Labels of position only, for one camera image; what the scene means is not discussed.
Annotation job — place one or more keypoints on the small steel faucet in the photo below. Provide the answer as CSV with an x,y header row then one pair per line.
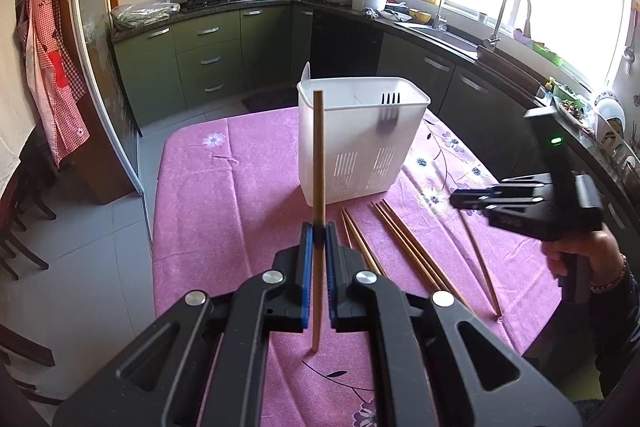
x,y
440,14

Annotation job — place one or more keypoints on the glass sliding door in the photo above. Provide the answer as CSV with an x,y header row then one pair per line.
x,y
95,7

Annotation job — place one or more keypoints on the red checked apron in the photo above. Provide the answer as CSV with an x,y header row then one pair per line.
x,y
50,72

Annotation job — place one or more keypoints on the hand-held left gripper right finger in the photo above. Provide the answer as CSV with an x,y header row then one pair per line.
x,y
328,277

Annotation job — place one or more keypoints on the countertop dish rack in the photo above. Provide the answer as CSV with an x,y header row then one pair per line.
x,y
617,147

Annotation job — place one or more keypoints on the grey floor mat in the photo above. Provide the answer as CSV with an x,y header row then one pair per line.
x,y
270,99

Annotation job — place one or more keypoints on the green tray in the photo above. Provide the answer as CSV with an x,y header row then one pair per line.
x,y
548,53

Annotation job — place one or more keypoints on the green lower cabinets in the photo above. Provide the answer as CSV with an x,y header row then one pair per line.
x,y
145,72

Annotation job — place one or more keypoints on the dark wooden chair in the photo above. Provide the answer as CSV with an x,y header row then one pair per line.
x,y
20,207
25,352

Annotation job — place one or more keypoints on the white plate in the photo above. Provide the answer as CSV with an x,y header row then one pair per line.
x,y
397,12

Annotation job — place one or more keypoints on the plate of food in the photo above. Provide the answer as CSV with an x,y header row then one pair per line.
x,y
572,109

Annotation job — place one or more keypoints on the person's right forearm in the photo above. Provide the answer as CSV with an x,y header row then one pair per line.
x,y
625,312

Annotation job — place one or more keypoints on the brown wooden chopstick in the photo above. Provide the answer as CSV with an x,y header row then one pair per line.
x,y
404,247
480,257
414,247
353,232
422,247
360,232

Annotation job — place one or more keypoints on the dark lower cabinets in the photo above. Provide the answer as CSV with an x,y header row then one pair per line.
x,y
345,47

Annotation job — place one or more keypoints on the white patterned dishes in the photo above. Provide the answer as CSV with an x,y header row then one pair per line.
x,y
611,109

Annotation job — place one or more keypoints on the yellow bowl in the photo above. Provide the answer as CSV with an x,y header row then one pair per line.
x,y
420,16

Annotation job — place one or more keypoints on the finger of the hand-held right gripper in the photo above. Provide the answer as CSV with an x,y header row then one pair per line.
x,y
525,182
495,201

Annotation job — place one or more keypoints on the purple cup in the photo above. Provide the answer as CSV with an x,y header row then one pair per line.
x,y
521,36

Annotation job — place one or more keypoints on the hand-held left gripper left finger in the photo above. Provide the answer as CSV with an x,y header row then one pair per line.
x,y
308,277

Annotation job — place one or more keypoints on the steel sink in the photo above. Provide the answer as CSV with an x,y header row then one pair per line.
x,y
445,36

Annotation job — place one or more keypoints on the person's right hand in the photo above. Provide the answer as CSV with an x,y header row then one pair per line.
x,y
605,252

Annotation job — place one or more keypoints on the light wooden chopstick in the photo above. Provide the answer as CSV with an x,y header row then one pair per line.
x,y
318,157

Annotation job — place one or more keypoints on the tall steel faucet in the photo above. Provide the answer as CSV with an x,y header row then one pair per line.
x,y
495,34

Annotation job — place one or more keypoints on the clear plastic bag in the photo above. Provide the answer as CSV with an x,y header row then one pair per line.
x,y
142,14

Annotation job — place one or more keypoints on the white plastic utensil caddy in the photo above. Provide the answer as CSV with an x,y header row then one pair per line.
x,y
350,127

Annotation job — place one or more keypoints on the purple floral tablecloth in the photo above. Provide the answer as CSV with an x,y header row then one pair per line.
x,y
225,207

